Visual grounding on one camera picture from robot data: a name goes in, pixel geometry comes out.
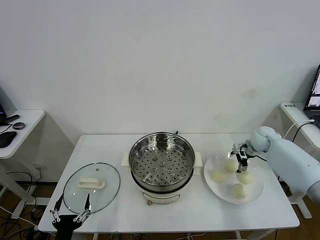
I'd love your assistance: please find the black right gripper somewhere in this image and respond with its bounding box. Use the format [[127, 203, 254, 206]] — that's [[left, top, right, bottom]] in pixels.
[[236, 149, 251, 174]]

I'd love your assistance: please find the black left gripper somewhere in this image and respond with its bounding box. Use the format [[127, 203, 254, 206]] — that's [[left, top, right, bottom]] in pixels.
[[49, 193, 92, 240]]

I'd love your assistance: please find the white steamed baozi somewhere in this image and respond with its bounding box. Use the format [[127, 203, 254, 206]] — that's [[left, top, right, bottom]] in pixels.
[[236, 171, 255, 185], [231, 183, 251, 200], [211, 169, 227, 184], [224, 159, 238, 173]]

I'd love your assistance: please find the glass lid with cream handle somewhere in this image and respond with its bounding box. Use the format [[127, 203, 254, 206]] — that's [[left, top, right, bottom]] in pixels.
[[62, 161, 121, 215]]

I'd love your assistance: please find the perforated steel steamer basket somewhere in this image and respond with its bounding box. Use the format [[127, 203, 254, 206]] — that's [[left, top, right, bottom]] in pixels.
[[121, 131, 203, 192]]

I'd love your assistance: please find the white round plate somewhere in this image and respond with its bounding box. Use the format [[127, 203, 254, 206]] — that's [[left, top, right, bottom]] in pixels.
[[203, 151, 265, 205]]

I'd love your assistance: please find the white side desk with laptop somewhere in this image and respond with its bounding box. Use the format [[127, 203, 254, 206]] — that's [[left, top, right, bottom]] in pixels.
[[279, 101, 320, 220]]

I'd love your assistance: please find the cream electric cooker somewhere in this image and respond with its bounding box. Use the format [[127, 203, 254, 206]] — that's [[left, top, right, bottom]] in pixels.
[[121, 159, 203, 206]]

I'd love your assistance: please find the white side desk with mouse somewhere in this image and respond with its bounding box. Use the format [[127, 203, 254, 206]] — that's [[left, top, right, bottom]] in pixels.
[[0, 109, 46, 220]]

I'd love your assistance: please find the open black laptop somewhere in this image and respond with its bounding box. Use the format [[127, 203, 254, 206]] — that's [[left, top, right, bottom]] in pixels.
[[303, 64, 320, 126]]

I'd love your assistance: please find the black bar-shaped device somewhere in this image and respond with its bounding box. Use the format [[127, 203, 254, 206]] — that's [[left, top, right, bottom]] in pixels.
[[4, 114, 20, 124]]

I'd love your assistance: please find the dark monitor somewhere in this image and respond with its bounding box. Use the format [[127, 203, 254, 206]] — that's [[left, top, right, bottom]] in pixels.
[[0, 86, 8, 126]]

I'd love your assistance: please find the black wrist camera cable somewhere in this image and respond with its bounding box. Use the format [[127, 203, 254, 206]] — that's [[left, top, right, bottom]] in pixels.
[[239, 146, 268, 161]]

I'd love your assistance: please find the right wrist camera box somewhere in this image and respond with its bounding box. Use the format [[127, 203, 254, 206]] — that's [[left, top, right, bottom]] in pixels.
[[231, 142, 248, 154]]

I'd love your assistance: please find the white wall outlet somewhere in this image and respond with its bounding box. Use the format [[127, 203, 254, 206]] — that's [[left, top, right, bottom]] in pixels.
[[33, 162, 47, 173]]

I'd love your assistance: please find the black outlet power cable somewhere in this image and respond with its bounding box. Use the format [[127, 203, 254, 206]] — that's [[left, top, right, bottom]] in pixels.
[[6, 171, 42, 187]]

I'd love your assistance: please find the white floor cable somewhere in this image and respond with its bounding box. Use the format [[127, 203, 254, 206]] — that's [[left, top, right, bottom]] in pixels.
[[0, 206, 38, 230]]

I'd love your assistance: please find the white desk cable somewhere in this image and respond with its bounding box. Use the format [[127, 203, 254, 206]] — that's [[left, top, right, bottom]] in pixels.
[[283, 119, 316, 138]]

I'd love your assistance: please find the black laptop charger cable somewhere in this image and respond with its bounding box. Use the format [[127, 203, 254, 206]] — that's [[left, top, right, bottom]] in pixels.
[[278, 121, 316, 198]]

